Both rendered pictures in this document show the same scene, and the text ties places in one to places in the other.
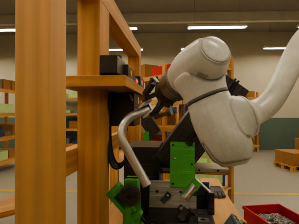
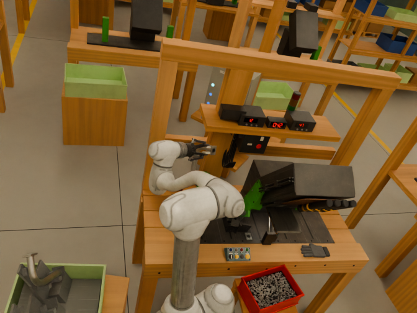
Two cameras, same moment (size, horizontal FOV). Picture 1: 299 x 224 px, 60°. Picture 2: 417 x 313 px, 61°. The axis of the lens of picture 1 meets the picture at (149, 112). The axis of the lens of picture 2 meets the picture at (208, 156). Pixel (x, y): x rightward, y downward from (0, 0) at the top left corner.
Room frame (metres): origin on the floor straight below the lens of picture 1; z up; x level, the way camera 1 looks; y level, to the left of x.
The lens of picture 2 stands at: (0.19, -1.50, 2.64)
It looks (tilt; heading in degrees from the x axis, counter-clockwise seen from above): 37 degrees down; 64
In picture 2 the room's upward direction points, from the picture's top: 16 degrees clockwise
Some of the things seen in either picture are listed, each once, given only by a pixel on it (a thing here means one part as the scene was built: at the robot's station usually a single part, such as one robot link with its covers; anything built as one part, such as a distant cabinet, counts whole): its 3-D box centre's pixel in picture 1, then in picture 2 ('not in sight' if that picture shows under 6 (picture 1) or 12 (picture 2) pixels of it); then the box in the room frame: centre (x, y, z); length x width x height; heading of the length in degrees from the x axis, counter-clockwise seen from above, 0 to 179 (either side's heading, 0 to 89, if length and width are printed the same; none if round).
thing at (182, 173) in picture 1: (182, 162); (257, 197); (1.24, -0.16, 1.17); 0.13 x 0.12 x 0.20; 174
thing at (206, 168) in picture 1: (188, 168); (278, 208); (1.39, -0.21, 1.11); 0.39 x 0.16 x 0.03; 84
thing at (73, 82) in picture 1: (119, 91); (270, 123); (1.35, 0.16, 1.52); 0.90 x 0.25 x 0.04; 174
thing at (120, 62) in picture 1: (113, 67); (232, 112); (1.05, 0.15, 1.59); 0.15 x 0.07 x 0.07; 174
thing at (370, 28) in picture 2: not in sight; (360, 18); (8.14, 7.46, 0.37); 1.20 x 0.81 x 0.74; 0
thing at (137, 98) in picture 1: (125, 109); (252, 138); (1.23, 0.12, 1.42); 0.17 x 0.12 x 0.15; 174
